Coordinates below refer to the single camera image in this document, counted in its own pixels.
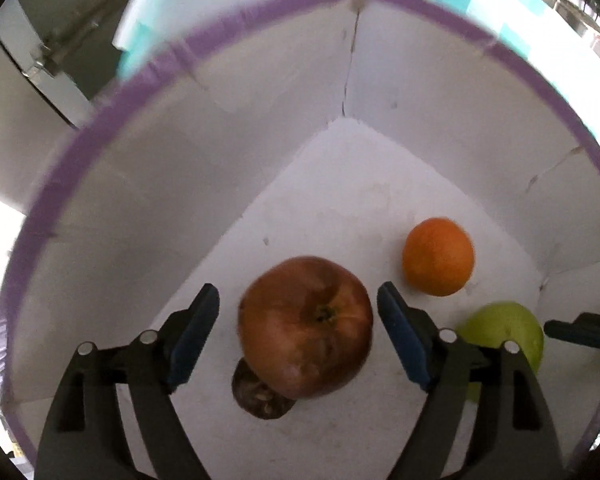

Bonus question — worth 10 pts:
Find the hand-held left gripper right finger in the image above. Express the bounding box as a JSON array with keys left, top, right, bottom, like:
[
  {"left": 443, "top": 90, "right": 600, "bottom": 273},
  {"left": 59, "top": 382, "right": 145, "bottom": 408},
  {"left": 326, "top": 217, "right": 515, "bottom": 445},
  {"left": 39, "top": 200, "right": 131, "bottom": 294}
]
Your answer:
[{"left": 376, "top": 281, "right": 566, "bottom": 480}]

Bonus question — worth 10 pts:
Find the grey refrigerator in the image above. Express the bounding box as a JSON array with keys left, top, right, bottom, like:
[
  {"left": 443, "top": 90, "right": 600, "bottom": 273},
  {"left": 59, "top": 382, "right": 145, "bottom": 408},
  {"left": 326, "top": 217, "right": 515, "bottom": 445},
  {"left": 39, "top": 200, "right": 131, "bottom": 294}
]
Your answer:
[{"left": 0, "top": 0, "right": 156, "bottom": 201}]

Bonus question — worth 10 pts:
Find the green guava with stem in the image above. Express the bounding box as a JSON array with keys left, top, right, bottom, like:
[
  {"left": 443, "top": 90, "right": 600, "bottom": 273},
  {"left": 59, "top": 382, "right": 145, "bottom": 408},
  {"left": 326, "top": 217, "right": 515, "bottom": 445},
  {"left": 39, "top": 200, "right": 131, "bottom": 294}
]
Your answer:
[{"left": 454, "top": 301, "right": 545, "bottom": 403}]

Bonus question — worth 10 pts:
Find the wooden glass cabinet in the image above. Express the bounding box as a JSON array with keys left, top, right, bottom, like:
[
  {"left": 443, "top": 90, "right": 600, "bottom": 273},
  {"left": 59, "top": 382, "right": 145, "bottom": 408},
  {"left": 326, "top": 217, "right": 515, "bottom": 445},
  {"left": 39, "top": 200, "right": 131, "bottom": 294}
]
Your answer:
[{"left": 510, "top": 0, "right": 600, "bottom": 63}]

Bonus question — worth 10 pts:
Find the red-brown apple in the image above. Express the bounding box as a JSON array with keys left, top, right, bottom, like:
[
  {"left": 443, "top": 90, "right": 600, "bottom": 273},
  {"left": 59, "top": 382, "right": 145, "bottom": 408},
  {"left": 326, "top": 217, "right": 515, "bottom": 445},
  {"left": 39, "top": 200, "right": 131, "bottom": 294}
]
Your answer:
[{"left": 237, "top": 256, "right": 374, "bottom": 401}]

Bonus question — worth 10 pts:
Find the dark purple round fruit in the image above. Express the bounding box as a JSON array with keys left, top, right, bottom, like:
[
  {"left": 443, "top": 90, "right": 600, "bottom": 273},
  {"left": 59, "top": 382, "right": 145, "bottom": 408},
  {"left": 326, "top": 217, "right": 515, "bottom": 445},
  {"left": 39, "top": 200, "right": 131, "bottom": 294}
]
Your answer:
[{"left": 231, "top": 357, "right": 297, "bottom": 420}]

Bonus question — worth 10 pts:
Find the orange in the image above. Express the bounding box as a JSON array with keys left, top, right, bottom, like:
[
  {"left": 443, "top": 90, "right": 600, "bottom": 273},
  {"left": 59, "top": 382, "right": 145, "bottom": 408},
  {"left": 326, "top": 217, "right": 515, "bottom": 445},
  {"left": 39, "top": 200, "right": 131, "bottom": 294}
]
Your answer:
[{"left": 401, "top": 217, "right": 476, "bottom": 297}]

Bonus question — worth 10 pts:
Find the teal checkered tablecloth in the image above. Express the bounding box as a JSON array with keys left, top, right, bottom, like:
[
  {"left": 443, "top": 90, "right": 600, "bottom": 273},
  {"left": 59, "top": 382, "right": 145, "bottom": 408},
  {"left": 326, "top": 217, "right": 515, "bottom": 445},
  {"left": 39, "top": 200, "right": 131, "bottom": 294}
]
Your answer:
[{"left": 115, "top": 0, "right": 600, "bottom": 126}]

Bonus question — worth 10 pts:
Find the white cardboard box purple rim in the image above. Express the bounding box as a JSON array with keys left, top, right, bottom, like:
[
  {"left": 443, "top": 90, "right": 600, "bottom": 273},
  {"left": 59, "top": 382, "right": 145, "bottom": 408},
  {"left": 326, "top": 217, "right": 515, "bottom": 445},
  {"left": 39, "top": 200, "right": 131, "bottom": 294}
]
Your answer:
[{"left": 0, "top": 0, "right": 600, "bottom": 476}]

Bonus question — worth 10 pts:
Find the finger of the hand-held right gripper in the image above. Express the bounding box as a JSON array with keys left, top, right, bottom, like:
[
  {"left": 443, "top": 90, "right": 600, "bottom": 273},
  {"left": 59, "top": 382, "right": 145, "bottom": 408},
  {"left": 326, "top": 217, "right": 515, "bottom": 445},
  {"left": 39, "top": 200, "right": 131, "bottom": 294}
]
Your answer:
[{"left": 544, "top": 297, "right": 600, "bottom": 352}]

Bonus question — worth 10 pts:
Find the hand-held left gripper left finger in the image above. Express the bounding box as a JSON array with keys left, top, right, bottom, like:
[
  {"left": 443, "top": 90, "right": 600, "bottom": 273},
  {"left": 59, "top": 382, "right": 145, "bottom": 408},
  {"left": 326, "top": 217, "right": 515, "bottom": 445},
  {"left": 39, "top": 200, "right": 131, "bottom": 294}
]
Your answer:
[{"left": 35, "top": 282, "right": 221, "bottom": 480}]

